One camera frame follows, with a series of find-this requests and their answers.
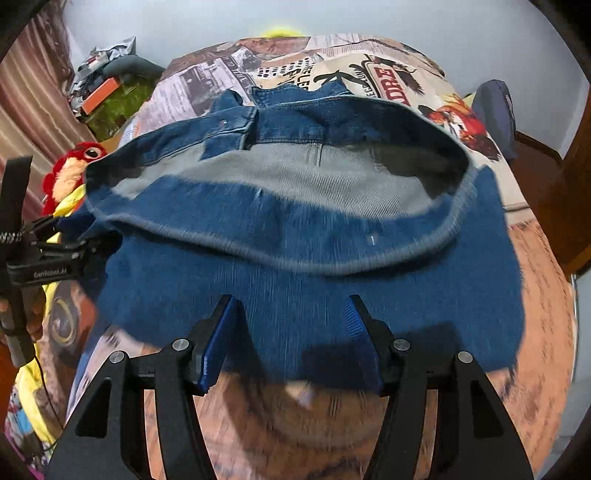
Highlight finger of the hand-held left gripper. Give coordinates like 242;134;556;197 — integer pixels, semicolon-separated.
39;233;124;271
25;216;95;245

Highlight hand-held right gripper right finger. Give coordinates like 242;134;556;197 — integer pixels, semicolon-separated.
341;294;534;480

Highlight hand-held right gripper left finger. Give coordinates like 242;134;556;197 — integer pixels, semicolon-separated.
46;294;253;480

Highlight blue denim jacket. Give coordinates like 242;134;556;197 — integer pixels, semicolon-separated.
85;85;528;385

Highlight person's left hand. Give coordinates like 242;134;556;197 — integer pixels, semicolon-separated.
0;295;48;344

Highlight red plush toy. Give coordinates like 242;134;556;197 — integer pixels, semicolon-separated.
41;142;108;217

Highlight striped brown curtain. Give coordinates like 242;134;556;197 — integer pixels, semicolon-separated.
0;9;108;223

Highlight green patterned bag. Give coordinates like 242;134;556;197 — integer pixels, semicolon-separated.
85;80;154;142

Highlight orange box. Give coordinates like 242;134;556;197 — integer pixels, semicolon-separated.
82;78;122;114

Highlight pile of clutter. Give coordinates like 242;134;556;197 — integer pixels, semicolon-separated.
68;36;139;108

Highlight dark grey pillow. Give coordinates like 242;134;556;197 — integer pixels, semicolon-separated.
103;54;166;86

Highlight grey backpack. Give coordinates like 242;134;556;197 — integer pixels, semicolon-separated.
471;79;519;160

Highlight wooden wardrobe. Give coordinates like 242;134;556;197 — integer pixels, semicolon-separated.
551;78;591;278

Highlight yellow round object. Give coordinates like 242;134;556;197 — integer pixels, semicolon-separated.
257;25;306;40

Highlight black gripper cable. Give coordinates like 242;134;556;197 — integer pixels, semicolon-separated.
33;353;66;432

